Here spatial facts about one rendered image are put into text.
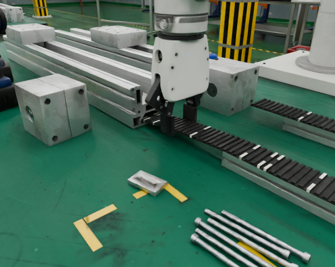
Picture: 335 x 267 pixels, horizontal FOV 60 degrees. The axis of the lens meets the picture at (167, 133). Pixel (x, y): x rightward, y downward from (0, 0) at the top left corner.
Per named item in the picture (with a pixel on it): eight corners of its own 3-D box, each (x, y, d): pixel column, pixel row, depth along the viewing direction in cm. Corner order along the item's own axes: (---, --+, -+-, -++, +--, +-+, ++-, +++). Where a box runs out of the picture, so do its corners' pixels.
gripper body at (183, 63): (173, 33, 41) (172, 107, 46) (219, 26, 47) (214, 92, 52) (141, 27, 46) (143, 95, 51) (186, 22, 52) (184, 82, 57)
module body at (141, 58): (224, 95, 75) (227, 62, 71) (197, 105, 69) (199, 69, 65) (79, 48, 128) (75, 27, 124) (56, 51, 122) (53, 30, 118)
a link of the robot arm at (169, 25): (178, 17, 40) (178, 39, 41) (219, 13, 45) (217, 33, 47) (141, 12, 46) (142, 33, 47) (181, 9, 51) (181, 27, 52)
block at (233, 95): (259, 103, 71) (265, 63, 66) (227, 116, 63) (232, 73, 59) (229, 93, 77) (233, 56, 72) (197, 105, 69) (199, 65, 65)
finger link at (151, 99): (142, 88, 45) (154, 115, 49) (176, 61, 48) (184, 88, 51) (138, 86, 46) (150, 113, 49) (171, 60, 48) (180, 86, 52)
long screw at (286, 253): (290, 256, 31) (292, 249, 31) (286, 262, 31) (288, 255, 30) (207, 211, 38) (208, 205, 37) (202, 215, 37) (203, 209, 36)
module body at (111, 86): (169, 115, 64) (169, 77, 60) (132, 129, 58) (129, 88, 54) (35, 54, 117) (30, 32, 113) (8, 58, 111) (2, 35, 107)
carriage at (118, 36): (147, 52, 94) (146, 30, 91) (118, 58, 87) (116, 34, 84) (119, 45, 104) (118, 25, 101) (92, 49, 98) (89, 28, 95)
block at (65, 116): (102, 126, 59) (97, 80, 55) (49, 147, 52) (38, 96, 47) (75, 113, 65) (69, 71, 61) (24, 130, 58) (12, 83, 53)
